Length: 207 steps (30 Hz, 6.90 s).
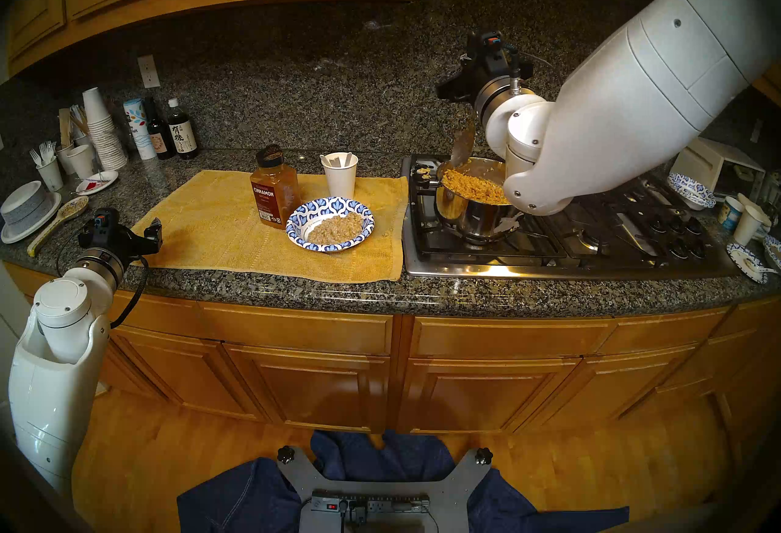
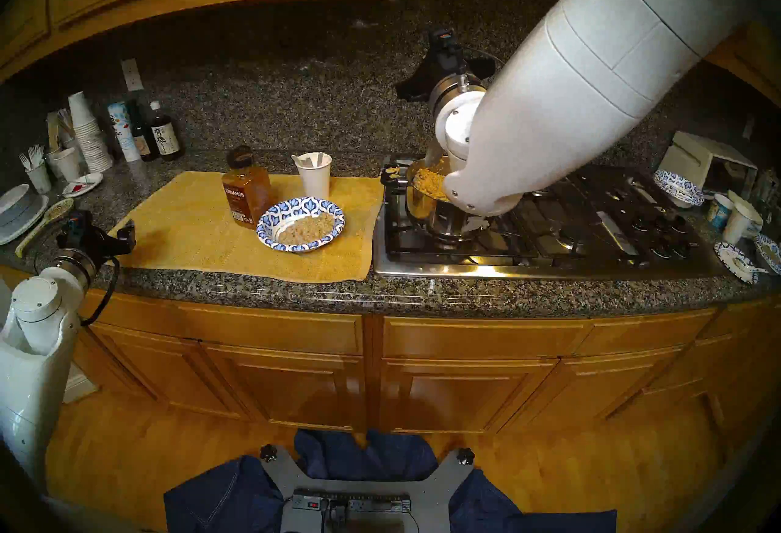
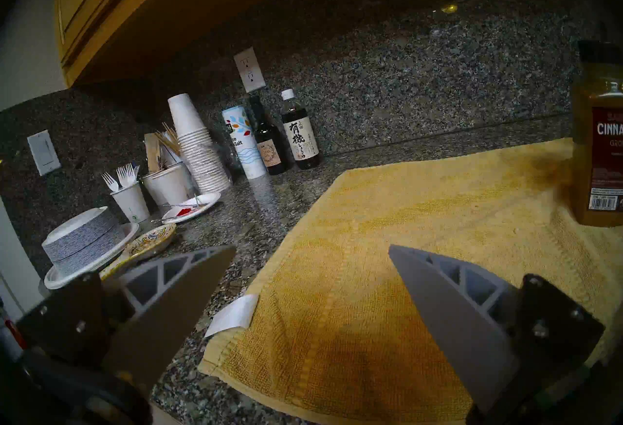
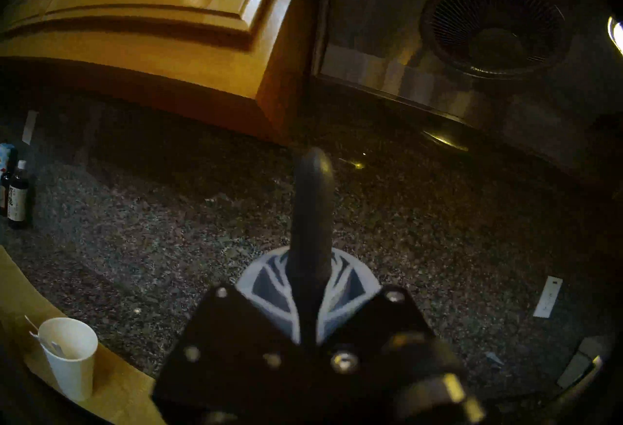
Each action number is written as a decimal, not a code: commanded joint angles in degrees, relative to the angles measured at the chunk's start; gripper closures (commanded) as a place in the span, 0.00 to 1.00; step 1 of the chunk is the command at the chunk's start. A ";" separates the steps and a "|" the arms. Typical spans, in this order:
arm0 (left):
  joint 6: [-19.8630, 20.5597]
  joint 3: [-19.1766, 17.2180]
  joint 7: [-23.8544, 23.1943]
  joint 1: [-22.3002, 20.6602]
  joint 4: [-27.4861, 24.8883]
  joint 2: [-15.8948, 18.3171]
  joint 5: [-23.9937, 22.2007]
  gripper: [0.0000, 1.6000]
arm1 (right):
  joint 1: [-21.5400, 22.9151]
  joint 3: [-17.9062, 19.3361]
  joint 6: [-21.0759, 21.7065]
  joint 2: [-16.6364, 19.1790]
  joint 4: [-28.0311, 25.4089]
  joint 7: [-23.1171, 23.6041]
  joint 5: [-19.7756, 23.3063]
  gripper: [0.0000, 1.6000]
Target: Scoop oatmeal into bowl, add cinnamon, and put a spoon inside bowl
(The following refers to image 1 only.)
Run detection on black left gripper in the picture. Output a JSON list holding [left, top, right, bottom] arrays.
[[79, 218, 164, 270]]

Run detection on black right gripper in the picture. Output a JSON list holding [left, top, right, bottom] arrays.
[[436, 57, 535, 105]]

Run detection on black handled ladle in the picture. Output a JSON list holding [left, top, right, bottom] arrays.
[[436, 111, 478, 182]]

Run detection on ground cinnamon jar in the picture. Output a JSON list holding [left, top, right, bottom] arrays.
[[250, 145, 302, 230]]

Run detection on wooden spoon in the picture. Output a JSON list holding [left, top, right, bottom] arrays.
[[27, 196, 90, 258]]

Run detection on oatmeal in saucepan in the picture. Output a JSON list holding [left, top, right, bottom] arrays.
[[441, 169, 510, 205]]

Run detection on blue patterned paper bowl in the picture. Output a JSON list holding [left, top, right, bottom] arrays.
[[286, 197, 376, 252]]

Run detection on scooped oatmeal portion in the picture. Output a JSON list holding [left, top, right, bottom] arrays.
[[307, 211, 365, 246]]

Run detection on yellow terry towel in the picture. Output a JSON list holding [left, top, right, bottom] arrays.
[[131, 170, 409, 284]]

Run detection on small white plate red stain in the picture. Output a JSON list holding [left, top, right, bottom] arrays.
[[76, 170, 120, 196]]

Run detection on dark oil bottle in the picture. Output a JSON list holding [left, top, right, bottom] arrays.
[[143, 97, 178, 161]]

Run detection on white salt canister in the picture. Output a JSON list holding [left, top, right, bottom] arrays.
[[123, 99, 157, 161]]

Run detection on large white plate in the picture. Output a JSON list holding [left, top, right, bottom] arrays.
[[0, 192, 62, 244]]

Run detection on soy sauce bottle white cap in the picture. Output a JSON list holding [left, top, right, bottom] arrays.
[[167, 98, 199, 160]]

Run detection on stack of white paper cups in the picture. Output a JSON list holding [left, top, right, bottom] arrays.
[[82, 88, 128, 171]]

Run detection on white paper cup with forks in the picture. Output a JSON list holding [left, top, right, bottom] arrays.
[[36, 158, 64, 193]]

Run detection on grey stack of paper plates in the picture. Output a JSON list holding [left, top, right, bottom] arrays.
[[0, 181, 49, 227]]

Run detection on stainless steel saucepan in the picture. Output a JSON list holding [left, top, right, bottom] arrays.
[[411, 157, 519, 244]]

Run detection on white paper cup with spoons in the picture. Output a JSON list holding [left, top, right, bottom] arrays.
[[321, 152, 359, 199]]

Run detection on stainless gas cooktop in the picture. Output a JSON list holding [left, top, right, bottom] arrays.
[[401, 155, 739, 280]]

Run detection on stack of blue patterned bowls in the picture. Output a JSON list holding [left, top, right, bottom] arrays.
[[667, 172, 718, 210]]

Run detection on small printed food tub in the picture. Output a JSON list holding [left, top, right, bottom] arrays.
[[718, 196, 745, 232]]

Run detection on wooden lower cabinets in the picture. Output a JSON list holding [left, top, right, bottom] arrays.
[[3, 263, 781, 435]]

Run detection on dark wooden corner cabinet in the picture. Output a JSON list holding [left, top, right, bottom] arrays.
[[754, 62, 781, 108]]

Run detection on dark blue denim cloth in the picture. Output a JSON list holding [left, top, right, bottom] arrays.
[[177, 429, 630, 533]]

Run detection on plain white paper cup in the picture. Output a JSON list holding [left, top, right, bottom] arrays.
[[733, 205, 768, 247]]

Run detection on blue patterned paper plate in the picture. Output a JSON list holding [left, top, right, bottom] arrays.
[[726, 242, 771, 285]]

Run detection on grey power strip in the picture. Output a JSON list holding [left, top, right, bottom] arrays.
[[311, 492, 431, 515]]

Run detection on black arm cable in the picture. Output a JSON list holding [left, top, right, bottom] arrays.
[[500, 42, 525, 93], [55, 239, 150, 329]]

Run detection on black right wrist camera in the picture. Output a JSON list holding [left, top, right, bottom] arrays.
[[467, 30, 508, 70]]

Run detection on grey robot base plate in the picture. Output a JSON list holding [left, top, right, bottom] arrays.
[[278, 445, 494, 533]]

